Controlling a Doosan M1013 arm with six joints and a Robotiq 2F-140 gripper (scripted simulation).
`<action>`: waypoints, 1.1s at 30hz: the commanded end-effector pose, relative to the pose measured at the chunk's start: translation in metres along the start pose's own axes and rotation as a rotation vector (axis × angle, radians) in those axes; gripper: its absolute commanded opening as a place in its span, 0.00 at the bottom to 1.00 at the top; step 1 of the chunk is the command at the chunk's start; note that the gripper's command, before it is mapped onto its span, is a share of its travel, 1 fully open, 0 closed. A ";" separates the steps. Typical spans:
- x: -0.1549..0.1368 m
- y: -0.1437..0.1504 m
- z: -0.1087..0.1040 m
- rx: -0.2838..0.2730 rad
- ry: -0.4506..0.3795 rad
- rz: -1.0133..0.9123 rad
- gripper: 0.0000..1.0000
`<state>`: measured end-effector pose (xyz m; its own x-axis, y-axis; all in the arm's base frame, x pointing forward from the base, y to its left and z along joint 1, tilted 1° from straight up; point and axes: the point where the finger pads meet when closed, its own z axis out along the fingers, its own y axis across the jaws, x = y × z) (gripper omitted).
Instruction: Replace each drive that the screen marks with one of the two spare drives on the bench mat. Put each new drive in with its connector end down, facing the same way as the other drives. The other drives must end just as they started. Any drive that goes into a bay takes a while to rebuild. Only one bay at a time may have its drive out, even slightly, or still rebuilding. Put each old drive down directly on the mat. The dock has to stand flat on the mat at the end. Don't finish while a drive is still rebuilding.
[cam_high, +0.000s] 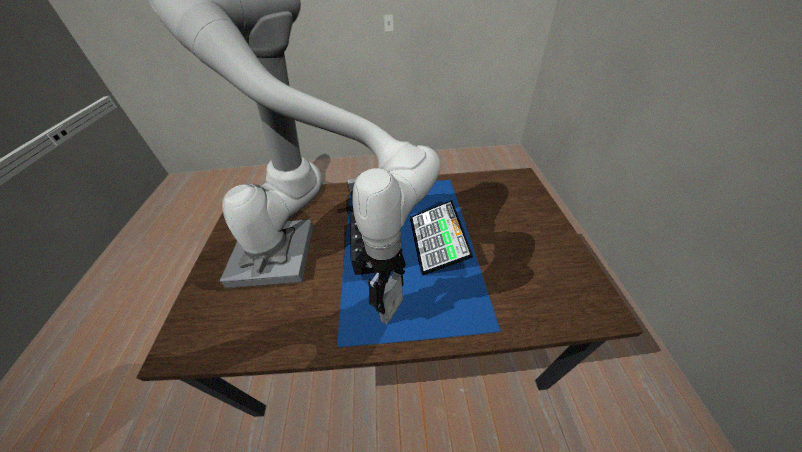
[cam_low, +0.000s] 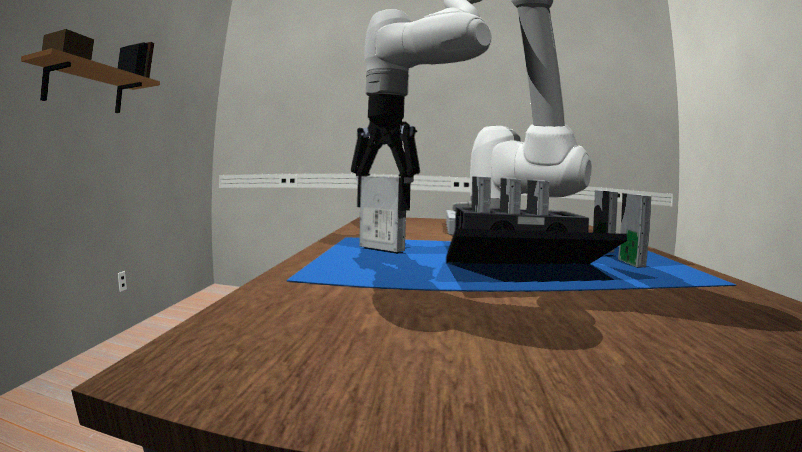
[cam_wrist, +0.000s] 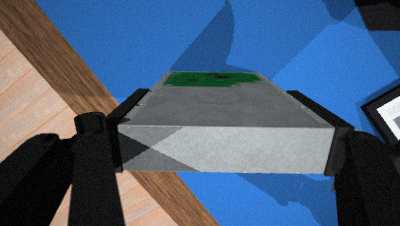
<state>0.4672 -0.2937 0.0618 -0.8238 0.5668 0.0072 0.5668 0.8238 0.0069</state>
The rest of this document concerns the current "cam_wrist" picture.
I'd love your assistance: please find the status display screen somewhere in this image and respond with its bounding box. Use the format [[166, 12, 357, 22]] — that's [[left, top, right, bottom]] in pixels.
[[361, 84, 400, 144]]

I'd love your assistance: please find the blue flat mat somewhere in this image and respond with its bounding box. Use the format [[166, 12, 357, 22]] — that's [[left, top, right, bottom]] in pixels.
[[34, 0, 400, 226]]

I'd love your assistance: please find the dark grey drive dock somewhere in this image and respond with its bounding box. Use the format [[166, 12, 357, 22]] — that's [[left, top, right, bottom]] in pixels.
[[355, 0, 400, 31]]

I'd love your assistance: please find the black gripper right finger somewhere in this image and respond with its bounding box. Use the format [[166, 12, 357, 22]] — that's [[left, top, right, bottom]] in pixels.
[[287, 90, 400, 226]]

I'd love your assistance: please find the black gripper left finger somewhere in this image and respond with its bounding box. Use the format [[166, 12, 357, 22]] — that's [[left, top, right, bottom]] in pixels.
[[0, 88, 149, 226]]

